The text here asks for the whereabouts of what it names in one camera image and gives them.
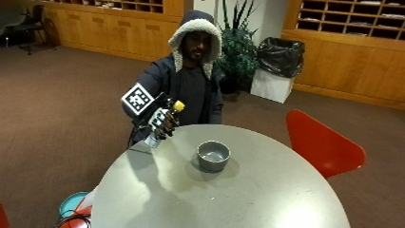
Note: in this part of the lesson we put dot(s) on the white marker cube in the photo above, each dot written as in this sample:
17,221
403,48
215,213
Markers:
137,98

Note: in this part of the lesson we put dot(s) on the red and white bag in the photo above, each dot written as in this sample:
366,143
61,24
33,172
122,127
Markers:
81,210

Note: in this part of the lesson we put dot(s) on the green potted plant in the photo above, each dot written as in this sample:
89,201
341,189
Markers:
238,53

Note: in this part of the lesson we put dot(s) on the white waste bin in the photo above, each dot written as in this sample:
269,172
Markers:
271,85

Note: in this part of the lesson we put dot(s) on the black bin bag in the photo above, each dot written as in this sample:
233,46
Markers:
279,56

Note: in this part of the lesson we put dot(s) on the wooden pigeonhole cabinet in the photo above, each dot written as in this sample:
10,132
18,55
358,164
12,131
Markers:
126,28
349,47

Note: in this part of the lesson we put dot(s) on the red chair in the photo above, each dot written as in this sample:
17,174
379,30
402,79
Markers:
2,217
322,144

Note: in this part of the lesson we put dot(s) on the yellow capped plastic bottle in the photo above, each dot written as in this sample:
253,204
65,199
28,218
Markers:
172,117

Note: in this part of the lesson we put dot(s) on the the person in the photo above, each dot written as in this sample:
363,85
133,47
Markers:
185,72

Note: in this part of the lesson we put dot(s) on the black chair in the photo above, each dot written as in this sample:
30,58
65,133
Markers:
32,27

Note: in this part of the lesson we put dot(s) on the grey metal bowl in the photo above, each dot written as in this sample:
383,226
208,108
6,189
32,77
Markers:
213,155

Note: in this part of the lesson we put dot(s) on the teal round lid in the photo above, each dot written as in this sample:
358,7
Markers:
70,202

